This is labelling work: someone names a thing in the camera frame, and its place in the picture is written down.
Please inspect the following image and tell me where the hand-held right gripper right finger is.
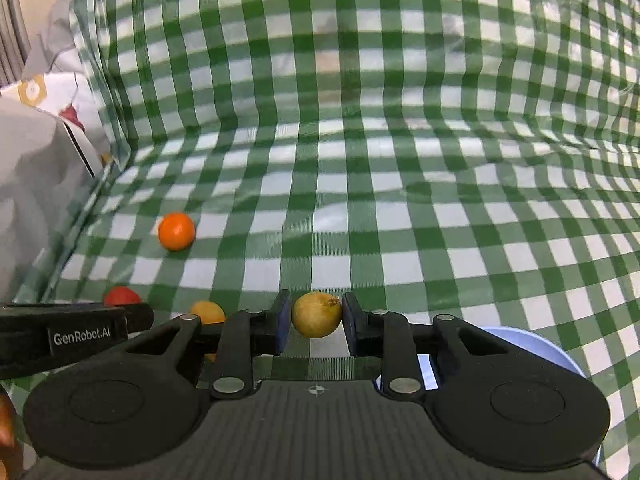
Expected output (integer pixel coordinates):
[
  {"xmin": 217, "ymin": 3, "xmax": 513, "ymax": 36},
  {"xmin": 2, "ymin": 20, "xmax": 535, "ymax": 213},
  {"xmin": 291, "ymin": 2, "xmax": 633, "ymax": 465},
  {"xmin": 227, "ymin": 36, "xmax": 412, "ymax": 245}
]
[{"xmin": 341, "ymin": 291, "xmax": 501, "ymax": 401}]

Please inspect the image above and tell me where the grey ribbed radiator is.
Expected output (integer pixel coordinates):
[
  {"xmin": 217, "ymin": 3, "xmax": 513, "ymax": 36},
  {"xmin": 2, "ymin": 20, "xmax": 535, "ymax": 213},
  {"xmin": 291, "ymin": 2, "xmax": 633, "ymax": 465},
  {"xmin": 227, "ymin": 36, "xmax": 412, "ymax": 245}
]
[{"xmin": 0, "ymin": 0, "xmax": 32, "ymax": 87}]

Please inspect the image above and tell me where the small yellow-orange fruit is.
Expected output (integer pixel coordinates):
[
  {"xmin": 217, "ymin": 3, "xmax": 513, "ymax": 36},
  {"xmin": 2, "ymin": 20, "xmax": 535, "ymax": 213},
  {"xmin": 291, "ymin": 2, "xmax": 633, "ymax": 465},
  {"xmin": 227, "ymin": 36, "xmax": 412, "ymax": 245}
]
[{"xmin": 190, "ymin": 301, "xmax": 227, "ymax": 364}]

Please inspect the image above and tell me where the green white checkered tablecloth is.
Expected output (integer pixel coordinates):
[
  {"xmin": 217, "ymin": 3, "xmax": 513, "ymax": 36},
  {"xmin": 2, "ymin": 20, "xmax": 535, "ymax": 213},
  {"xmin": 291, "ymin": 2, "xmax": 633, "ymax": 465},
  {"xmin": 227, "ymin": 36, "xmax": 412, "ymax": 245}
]
[{"xmin": 10, "ymin": 0, "xmax": 640, "ymax": 480}]

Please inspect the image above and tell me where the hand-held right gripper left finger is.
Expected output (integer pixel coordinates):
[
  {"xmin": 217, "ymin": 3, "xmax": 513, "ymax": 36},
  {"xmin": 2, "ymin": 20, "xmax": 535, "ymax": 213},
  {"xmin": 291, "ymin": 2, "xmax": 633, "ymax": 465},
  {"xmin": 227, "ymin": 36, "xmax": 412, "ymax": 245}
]
[{"xmin": 145, "ymin": 289, "xmax": 294, "ymax": 401}]

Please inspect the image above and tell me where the yellow-brown round fruit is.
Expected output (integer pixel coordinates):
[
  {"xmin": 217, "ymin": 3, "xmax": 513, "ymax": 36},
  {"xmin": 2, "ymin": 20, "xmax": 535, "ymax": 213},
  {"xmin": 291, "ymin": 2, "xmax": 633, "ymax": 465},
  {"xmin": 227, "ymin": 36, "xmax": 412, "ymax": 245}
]
[{"xmin": 291, "ymin": 291, "xmax": 344, "ymax": 339}]

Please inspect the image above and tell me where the grey printed blanket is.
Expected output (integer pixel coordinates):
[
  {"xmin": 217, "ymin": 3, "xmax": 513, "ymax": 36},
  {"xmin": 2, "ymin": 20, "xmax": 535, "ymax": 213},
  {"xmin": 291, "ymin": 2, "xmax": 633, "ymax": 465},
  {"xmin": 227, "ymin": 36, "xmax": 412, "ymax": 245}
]
[{"xmin": 0, "ymin": 0, "xmax": 132, "ymax": 302}]

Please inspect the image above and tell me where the light blue plate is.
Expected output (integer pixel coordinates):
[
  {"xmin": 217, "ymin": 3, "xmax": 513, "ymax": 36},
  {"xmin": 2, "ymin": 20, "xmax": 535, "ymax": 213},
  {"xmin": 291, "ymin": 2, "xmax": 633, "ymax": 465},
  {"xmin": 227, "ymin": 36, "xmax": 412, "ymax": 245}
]
[{"xmin": 417, "ymin": 326, "xmax": 604, "ymax": 466}]

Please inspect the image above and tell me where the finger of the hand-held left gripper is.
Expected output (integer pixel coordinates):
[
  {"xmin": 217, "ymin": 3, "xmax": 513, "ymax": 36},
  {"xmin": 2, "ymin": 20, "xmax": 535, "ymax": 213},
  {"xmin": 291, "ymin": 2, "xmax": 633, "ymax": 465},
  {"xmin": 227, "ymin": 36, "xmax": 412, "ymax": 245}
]
[{"xmin": 124, "ymin": 303, "xmax": 155, "ymax": 336}]

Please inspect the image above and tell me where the small red fruit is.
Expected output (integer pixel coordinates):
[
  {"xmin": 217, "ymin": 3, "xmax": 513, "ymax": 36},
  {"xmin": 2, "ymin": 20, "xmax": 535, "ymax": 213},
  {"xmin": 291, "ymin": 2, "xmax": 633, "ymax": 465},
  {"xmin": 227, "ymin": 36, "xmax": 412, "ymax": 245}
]
[{"xmin": 103, "ymin": 287, "xmax": 144, "ymax": 307}]

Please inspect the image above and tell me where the reddish brown round object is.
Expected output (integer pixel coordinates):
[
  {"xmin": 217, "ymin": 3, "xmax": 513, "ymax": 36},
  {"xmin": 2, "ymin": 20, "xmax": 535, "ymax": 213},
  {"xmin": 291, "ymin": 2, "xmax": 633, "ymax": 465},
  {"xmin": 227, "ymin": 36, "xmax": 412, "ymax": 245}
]
[{"xmin": 0, "ymin": 394, "xmax": 25, "ymax": 480}]

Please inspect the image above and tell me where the orange tangerine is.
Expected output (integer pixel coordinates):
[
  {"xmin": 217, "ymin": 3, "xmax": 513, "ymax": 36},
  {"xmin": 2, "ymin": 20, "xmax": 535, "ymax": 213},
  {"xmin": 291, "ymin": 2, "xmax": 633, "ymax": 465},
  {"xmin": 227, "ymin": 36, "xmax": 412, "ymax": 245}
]
[{"xmin": 158, "ymin": 212, "xmax": 197, "ymax": 253}]

